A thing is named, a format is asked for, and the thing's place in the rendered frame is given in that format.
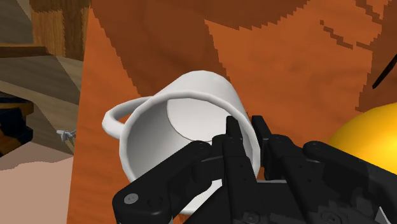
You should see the white mug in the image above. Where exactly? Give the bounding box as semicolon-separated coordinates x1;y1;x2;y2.
101;69;261;216

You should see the thin black stick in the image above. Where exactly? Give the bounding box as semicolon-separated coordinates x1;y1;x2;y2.
372;54;397;90

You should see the yellow round fruit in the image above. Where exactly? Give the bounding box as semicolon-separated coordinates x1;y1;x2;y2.
328;102;397;175

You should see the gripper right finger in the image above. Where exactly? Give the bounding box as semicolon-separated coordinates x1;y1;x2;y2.
251;115;397;224

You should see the dark blue and wood furniture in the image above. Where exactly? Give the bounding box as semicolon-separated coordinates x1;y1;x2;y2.
0;92;34;157

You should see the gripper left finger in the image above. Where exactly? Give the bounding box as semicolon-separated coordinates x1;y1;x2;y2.
111;115;258;224

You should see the wooden cabinet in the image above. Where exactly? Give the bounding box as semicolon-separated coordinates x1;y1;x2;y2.
29;0;92;62

